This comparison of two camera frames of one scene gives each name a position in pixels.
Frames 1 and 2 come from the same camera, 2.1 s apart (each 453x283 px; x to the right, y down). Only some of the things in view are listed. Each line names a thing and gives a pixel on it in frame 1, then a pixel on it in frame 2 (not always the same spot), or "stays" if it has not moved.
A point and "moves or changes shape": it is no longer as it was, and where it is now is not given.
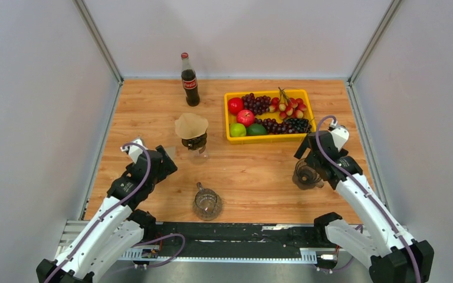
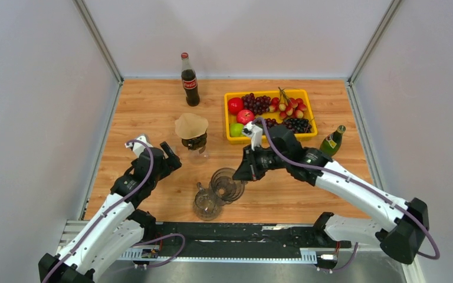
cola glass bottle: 189,80 stays
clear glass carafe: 198,158 stays
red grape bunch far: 258,105 stays
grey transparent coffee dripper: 305,177 moves or changes shape
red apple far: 235,105 stays
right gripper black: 302,148 -> 248,169
